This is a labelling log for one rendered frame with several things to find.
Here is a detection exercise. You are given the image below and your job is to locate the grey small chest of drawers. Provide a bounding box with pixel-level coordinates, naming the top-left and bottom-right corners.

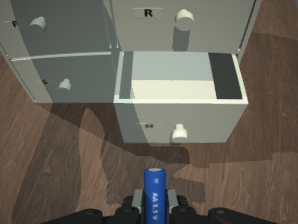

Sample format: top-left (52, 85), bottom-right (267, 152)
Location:
top-left (0, 0), bottom-right (262, 103)

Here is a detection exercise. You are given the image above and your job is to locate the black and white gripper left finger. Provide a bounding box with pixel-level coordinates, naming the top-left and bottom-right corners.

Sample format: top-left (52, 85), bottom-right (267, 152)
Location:
top-left (40, 189), bottom-right (145, 224)

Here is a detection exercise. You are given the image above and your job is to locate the blue aa battery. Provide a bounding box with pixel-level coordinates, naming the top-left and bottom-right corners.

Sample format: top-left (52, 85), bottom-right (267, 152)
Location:
top-left (144, 168), bottom-right (166, 224)

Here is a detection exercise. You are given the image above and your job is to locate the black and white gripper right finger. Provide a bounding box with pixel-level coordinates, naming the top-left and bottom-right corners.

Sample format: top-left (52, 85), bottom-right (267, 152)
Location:
top-left (165, 189), bottom-right (278, 224)

